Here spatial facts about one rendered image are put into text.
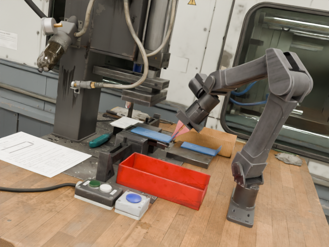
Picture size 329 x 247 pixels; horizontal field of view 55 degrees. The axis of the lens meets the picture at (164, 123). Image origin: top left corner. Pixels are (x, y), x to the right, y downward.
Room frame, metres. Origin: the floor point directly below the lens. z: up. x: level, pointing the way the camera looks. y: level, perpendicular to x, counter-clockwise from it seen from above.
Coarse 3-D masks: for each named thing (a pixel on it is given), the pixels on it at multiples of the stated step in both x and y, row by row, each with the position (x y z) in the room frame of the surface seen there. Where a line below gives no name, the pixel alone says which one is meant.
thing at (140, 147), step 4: (160, 132) 1.16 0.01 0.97; (116, 140) 1.01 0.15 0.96; (120, 140) 1.00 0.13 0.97; (116, 144) 1.01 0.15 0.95; (132, 144) 0.99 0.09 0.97; (136, 144) 0.99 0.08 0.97; (140, 144) 0.98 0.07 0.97; (144, 144) 1.00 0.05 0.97; (132, 148) 0.99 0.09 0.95; (136, 148) 0.99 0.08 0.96; (140, 148) 0.98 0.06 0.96; (144, 148) 1.01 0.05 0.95; (148, 148) 1.12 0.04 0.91; (152, 148) 1.11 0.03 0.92; (156, 148) 1.15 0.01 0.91; (132, 152) 0.99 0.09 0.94; (140, 152) 0.98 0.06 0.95; (144, 152) 1.01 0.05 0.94; (152, 152) 1.11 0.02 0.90; (124, 156) 1.00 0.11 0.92; (128, 156) 0.99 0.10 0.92
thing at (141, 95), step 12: (96, 72) 1.10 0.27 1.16; (108, 72) 1.09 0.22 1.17; (120, 72) 1.08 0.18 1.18; (132, 72) 1.13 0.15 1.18; (156, 72) 1.09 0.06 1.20; (144, 84) 1.05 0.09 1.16; (156, 84) 1.04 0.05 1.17; (168, 84) 1.11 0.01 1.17; (132, 96) 0.99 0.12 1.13; (144, 96) 0.98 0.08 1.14; (156, 96) 1.03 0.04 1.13
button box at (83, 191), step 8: (64, 184) 0.74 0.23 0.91; (72, 184) 0.75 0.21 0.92; (80, 184) 0.73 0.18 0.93; (88, 184) 0.73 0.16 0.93; (80, 192) 0.71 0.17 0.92; (88, 192) 0.70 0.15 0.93; (96, 192) 0.71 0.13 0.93; (104, 192) 0.71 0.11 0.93; (112, 192) 0.72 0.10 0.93; (120, 192) 0.73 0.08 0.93; (88, 200) 0.70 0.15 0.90; (96, 200) 0.70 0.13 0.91; (104, 200) 0.69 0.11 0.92; (112, 200) 0.69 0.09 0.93; (112, 208) 0.70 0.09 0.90
